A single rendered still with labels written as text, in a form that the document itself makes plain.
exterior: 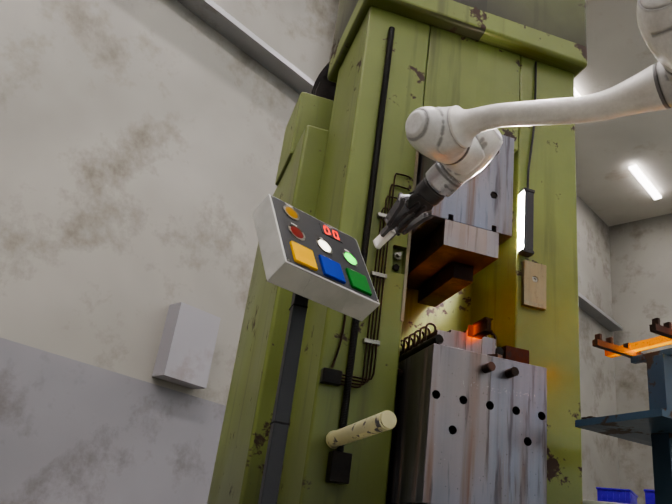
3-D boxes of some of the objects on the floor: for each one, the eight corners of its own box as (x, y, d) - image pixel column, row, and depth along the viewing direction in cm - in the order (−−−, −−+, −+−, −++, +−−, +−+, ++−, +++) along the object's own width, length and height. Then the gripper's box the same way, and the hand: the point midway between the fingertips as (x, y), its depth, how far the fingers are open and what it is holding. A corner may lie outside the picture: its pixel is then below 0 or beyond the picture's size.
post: (246, 700, 146) (315, 255, 190) (228, 699, 145) (302, 252, 189) (243, 696, 150) (311, 260, 194) (225, 695, 149) (298, 257, 193)
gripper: (424, 184, 169) (362, 245, 179) (456, 204, 176) (395, 262, 186) (415, 167, 174) (355, 227, 184) (447, 187, 181) (388, 244, 191)
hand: (384, 237), depth 183 cm, fingers closed
